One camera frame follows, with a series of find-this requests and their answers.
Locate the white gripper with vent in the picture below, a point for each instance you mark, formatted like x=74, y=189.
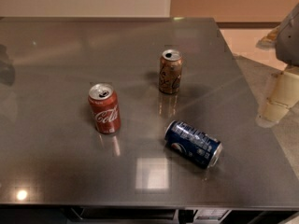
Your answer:
x=290, y=39

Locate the blue Pepsi can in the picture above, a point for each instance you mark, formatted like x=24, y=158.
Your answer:
x=193, y=144

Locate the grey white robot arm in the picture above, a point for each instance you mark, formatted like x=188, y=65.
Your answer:
x=287, y=51

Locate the brown gold soda can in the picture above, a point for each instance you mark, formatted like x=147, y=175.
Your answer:
x=170, y=71

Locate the red Coca-Cola can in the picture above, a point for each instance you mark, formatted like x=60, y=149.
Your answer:
x=104, y=103

